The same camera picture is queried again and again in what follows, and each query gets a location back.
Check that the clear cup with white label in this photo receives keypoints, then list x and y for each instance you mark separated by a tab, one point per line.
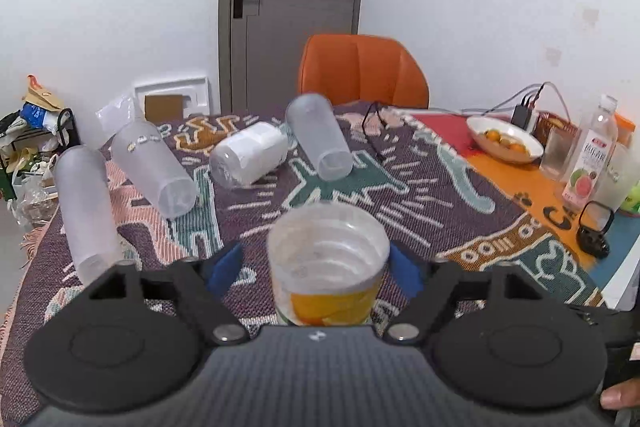
247	153

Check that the black shoe rack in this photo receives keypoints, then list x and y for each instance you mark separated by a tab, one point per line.
62	127

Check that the grey door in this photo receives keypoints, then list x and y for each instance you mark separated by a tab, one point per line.
295	7

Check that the black charger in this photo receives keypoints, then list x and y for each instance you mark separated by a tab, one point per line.
524	116

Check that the pile of bags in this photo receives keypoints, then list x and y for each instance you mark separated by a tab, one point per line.
35	104

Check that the clear cup with yellow label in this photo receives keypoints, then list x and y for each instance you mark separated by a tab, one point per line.
327	267

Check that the orange fruit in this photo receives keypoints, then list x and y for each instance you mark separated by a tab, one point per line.
517	147
492	136

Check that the white bowl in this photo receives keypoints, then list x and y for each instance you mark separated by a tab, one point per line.
500	152

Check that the white foam packaging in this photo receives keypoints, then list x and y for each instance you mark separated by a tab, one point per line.
170	86

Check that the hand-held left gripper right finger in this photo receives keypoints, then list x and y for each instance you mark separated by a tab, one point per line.
403	274

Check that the orange chair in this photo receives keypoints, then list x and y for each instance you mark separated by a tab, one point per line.
362	69

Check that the juice bottle with pink label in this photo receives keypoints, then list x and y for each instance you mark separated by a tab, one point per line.
592	157

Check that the clear drinking glass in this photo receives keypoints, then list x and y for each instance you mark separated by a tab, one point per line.
557	154

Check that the clear plastic bag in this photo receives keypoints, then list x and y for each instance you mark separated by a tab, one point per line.
116	114

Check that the brown cardboard piece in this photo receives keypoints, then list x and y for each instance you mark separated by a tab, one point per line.
164	107

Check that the brown wicker basket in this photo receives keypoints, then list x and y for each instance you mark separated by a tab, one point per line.
550	122

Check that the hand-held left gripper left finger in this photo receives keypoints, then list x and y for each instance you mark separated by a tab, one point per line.
226	268

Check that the tall frosted plastic cup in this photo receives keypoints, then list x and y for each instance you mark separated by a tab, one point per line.
85	212

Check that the person's right hand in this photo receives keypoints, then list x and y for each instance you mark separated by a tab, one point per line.
622	398

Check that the frosted cup with printed band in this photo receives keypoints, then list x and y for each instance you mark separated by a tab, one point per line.
152	174

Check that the orange printed table mat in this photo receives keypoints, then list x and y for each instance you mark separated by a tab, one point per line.
510	179

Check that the translucent plastic cup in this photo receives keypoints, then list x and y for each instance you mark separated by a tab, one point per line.
620	179

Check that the printed woven blanket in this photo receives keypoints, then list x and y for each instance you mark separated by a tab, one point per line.
430	212

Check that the small black case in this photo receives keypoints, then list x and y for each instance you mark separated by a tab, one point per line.
594	237

